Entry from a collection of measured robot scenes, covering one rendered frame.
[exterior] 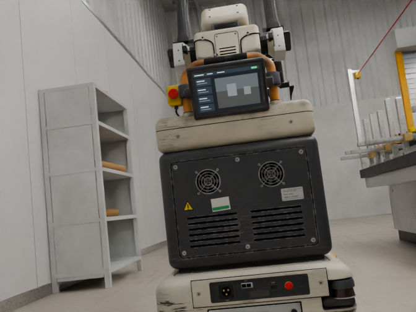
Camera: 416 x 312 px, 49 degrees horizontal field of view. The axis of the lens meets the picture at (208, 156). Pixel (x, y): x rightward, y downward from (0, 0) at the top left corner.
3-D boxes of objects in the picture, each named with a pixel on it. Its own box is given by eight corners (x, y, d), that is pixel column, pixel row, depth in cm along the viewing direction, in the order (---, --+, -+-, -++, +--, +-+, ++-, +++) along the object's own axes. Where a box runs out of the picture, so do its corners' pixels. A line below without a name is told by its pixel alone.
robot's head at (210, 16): (247, 14, 194) (245, 0, 206) (199, 21, 197) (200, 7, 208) (251, 44, 204) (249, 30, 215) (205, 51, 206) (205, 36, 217)
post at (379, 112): (387, 169, 356) (377, 109, 361) (385, 169, 359) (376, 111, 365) (391, 169, 355) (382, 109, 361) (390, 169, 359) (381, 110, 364)
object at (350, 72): (363, 169, 434) (348, 68, 445) (361, 169, 443) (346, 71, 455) (376, 168, 432) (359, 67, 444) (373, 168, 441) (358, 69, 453)
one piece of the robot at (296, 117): (342, 295, 141) (305, 39, 151) (170, 311, 147) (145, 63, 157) (327, 278, 174) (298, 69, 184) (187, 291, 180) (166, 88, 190)
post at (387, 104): (395, 161, 331) (385, 98, 337) (394, 162, 335) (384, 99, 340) (400, 161, 331) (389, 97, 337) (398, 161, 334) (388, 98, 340)
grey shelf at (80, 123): (52, 293, 334) (38, 90, 352) (96, 275, 423) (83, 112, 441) (110, 288, 329) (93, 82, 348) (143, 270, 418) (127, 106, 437)
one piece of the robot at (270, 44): (268, 49, 191) (275, 47, 191) (265, 26, 194) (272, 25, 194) (268, 62, 203) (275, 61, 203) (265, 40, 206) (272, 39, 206)
